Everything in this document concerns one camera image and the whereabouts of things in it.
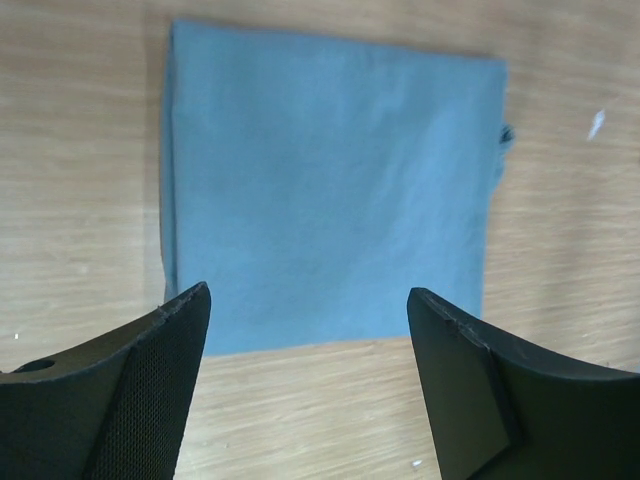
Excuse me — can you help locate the blue-grey t-shirt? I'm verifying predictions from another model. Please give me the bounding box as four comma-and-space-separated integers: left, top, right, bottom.
161, 20, 512, 355

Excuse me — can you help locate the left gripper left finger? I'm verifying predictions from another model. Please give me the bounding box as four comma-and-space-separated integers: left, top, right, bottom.
1, 283, 211, 479

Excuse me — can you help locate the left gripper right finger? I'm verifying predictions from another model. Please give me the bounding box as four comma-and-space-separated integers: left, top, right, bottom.
407, 288, 639, 479

